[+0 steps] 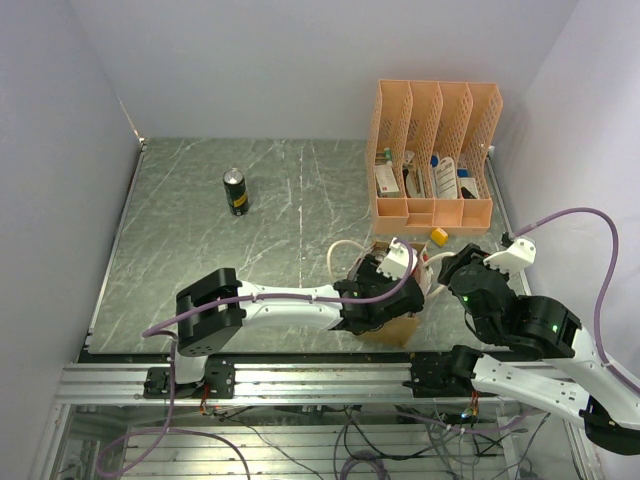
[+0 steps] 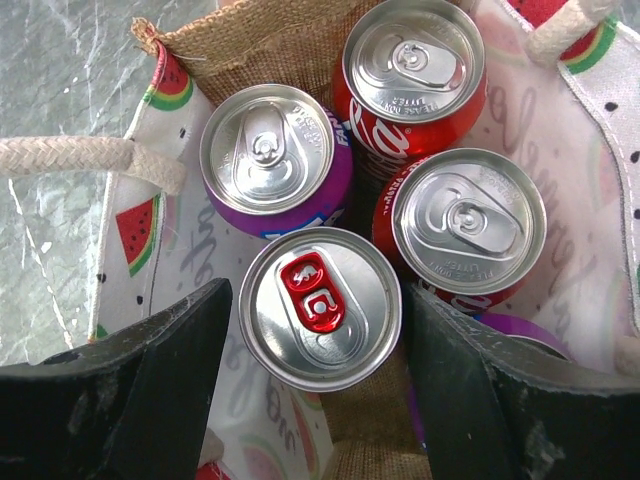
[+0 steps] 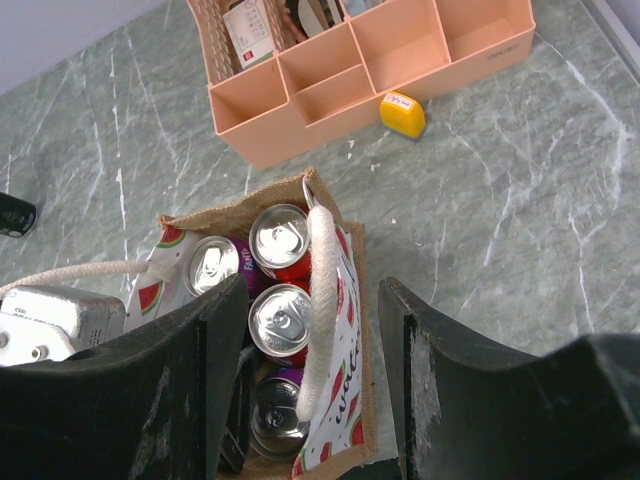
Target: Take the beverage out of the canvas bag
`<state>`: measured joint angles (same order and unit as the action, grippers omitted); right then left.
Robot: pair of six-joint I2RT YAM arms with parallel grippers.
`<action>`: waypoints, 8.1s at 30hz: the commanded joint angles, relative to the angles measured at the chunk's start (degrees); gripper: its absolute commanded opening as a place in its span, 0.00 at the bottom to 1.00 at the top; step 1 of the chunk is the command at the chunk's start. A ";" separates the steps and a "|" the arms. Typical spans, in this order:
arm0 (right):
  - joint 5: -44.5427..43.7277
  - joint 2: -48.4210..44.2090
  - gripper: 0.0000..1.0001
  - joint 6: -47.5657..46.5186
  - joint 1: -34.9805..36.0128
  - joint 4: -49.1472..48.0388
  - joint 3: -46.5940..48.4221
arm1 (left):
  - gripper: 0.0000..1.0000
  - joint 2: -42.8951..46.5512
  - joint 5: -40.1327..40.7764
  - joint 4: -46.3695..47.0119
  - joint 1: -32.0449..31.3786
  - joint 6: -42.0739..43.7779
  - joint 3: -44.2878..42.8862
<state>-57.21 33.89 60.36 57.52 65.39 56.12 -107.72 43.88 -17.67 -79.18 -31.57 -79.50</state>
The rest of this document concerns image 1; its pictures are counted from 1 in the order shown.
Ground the brown canvas bag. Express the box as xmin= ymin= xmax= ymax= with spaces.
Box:
xmin=326 ymin=239 xmax=454 ymax=347

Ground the black beverage can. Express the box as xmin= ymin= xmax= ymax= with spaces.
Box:
xmin=223 ymin=168 xmax=249 ymax=216

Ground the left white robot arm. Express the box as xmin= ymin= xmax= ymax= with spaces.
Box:
xmin=168 ymin=244 xmax=425 ymax=397

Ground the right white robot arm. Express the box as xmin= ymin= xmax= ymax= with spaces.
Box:
xmin=438 ymin=238 xmax=639 ymax=456

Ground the small yellow block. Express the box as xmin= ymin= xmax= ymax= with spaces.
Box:
xmin=430 ymin=228 xmax=449 ymax=247

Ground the red white box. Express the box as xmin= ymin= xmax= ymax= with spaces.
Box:
xmin=374 ymin=164 xmax=401 ymax=198

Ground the white striped package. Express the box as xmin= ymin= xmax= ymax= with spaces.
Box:
xmin=433 ymin=157 xmax=458 ymax=200

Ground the orange file organizer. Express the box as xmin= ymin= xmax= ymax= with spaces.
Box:
xmin=365 ymin=80 xmax=503 ymax=235

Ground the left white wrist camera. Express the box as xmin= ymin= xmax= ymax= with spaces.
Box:
xmin=376 ymin=237 xmax=417 ymax=280

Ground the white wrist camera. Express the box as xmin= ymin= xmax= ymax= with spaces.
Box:
xmin=376 ymin=237 xmax=417 ymax=280
xmin=483 ymin=237 xmax=536 ymax=274

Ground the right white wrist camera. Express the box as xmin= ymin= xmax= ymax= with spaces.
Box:
xmin=483 ymin=237 xmax=536 ymax=274

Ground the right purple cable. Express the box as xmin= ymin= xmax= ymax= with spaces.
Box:
xmin=514 ymin=207 xmax=640 ymax=396

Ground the purple cable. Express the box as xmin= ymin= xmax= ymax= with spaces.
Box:
xmin=514 ymin=207 xmax=640 ymax=396
xmin=94 ymin=247 xmax=416 ymax=476

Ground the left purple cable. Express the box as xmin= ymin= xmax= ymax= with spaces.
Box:
xmin=94 ymin=247 xmax=416 ymax=476

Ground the aluminium frame rail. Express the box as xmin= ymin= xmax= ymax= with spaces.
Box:
xmin=54 ymin=352 xmax=472 ymax=407

